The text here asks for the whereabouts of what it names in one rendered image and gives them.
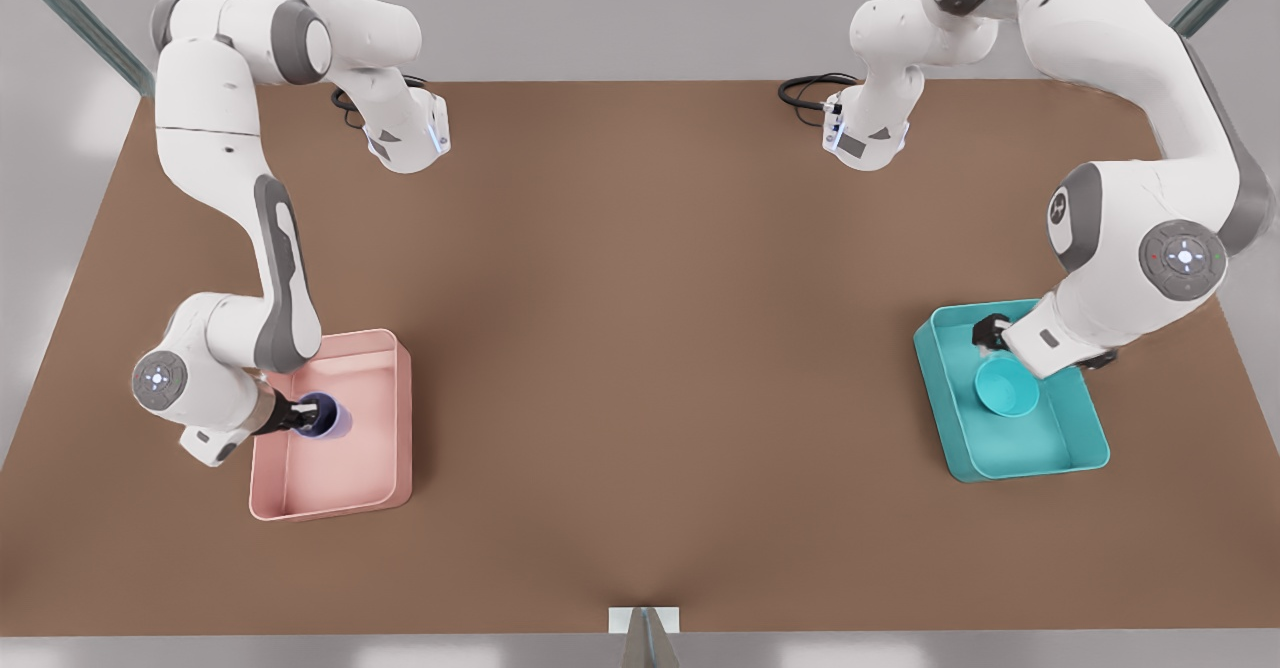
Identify silver frame post with foot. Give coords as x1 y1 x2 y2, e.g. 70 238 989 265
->
609 606 681 668

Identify black cable loop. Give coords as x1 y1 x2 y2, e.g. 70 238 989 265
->
331 75 429 131
778 73 863 128

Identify teal box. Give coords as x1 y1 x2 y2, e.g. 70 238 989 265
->
913 298 1111 483

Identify teal bowl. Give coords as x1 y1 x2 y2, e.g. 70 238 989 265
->
975 353 1042 418

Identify dark blue cup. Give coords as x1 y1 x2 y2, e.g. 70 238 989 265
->
294 393 353 441

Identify pink box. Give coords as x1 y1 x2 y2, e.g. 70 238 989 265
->
248 328 414 523

